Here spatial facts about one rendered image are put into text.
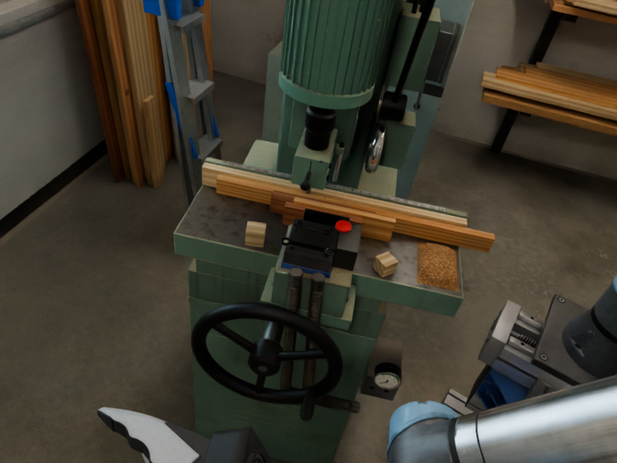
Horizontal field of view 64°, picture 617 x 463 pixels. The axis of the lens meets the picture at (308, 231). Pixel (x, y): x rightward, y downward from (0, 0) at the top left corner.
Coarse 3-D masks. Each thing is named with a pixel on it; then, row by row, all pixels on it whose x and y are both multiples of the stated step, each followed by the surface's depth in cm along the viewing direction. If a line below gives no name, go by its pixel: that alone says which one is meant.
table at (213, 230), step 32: (192, 224) 103; (224, 224) 104; (192, 256) 104; (224, 256) 102; (256, 256) 100; (416, 256) 105; (352, 288) 99; (384, 288) 100; (416, 288) 98; (320, 320) 95; (352, 320) 94
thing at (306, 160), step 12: (336, 132) 105; (300, 144) 100; (300, 156) 97; (312, 156) 97; (324, 156) 98; (300, 168) 98; (312, 168) 98; (324, 168) 97; (300, 180) 100; (312, 180) 100; (324, 180) 99
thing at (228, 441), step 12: (216, 432) 29; (228, 432) 29; (240, 432) 28; (252, 432) 29; (216, 444) 28; (228, 444) 28; (240, 444) 28; (252, 444) 29; (216, 456) 28; (228, 456) 27; (240, 456) 27; (252, 456) 28; (264, 456) 29
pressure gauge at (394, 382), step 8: (376, 368) 109; (384, 368) 108; (392, 368) 108; (400, 368) 110; (376, 376) 108; (384, 376) 108; (392, 376) 108; (400, 376) 108; (376, 384) 110; (384, 384) 110; (392, 384) 110; (400, 384) 109
